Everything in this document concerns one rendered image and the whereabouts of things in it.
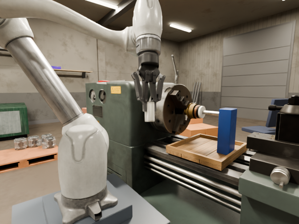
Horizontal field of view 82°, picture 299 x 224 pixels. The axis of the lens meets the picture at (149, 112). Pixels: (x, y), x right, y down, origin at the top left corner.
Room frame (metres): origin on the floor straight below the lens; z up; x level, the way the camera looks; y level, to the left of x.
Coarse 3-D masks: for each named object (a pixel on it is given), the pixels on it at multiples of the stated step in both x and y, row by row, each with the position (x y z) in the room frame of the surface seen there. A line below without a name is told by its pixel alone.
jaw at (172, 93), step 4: (168, 88) 1.01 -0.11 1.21; (172, 92) 0.98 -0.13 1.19; (176, 92) 0.96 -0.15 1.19; (172, 96) 0.98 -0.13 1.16; (176, 96) 0.96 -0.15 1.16; (180, 96) 0.98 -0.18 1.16; (176, 100) 0.98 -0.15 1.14; (180, 100) 0.96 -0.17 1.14; (184, 100) 0.98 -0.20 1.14; (176, 104) 1.00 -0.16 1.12; (180, 104) 0.98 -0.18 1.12; (184, 104) 0.96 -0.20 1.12; (188, 104) 0.97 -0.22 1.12; (184, 108) 0.98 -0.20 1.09
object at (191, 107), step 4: (192, 104) 0.97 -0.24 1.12; (196, 104) 0.96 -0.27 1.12; (188, 108) 0.96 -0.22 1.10; (192, 108) 0.94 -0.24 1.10; (196, 108) 0.93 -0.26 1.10; (184, 112) 0.99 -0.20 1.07; (188, 112) 0.95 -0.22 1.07; (192, 112) 0.94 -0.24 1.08; (196, 112) 0.92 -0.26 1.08; (188, 116) 0.96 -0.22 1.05; (192, 116) 0.95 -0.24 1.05; (196, 116) 0.93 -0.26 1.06
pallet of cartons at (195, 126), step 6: (192, 120) 3.93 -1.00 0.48; (198, 120) 4.00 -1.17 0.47; (192, 126) 3.65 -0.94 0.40; (198, 126) 3.65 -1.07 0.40; (204, 126) 3.65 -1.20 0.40; (210, 126) 3.65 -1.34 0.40; (186, 132) 3.44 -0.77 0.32; (192, 132) 3.31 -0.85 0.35; (198, 132) 3.36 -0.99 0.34; (204, 132) 3.40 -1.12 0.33; (210, 132) 3.48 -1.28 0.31; (216, 132) 3.55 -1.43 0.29
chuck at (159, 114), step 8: (176, 88) 1.02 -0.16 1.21; (184, 88) 1.08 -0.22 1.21; (168, 96) 0.97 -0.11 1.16; (184, 96) 1.08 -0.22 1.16; (160, 104) 0.96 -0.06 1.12; (168, 104) 0.97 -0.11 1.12; (160, 112) 0.95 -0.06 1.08; (168, 112) 0.97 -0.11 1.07; (176, 112) 1.11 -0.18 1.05; (160, 120) 0.96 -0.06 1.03; (168, 120) 0.97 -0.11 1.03; (160, 128) 1.01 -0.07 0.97; (168, 128) 0.97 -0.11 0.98; (184, 128) 1.09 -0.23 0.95
